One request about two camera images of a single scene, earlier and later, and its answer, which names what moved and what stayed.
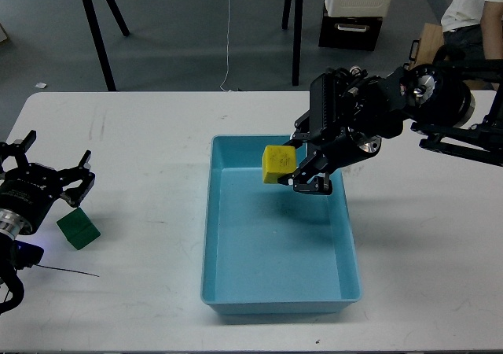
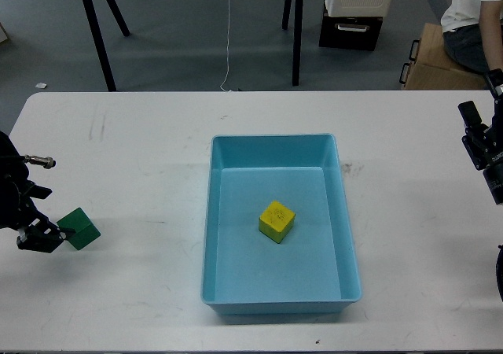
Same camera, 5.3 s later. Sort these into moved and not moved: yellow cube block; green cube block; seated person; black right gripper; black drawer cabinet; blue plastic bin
Moved: yellow cube block; black right gripper
Not moved: blue plastic bin; seated person; black drawer cabinet; green cube block
